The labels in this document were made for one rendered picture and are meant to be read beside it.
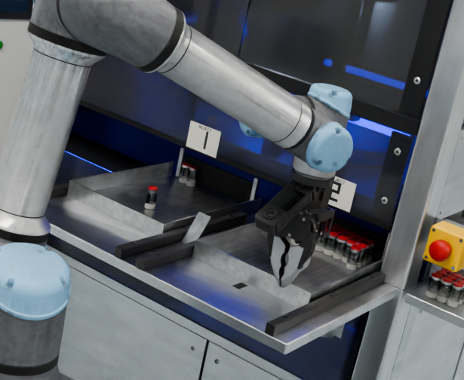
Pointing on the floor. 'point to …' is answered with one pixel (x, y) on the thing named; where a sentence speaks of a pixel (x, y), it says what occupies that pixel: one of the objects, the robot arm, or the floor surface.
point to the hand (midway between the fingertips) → (281, 280)
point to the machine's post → (424, 185)
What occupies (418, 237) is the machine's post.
